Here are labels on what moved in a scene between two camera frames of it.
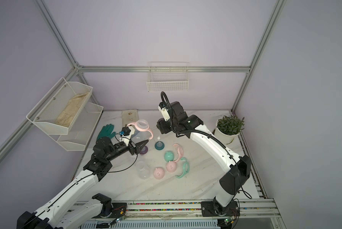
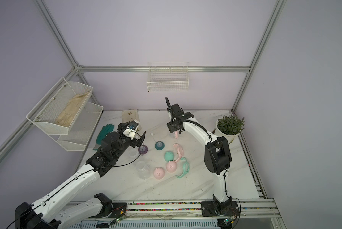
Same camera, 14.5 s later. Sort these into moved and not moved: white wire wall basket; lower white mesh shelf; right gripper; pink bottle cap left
Moved: right gripper
Not moved: lower white mesh shelf; pink bottle cap left; white wire wall basket
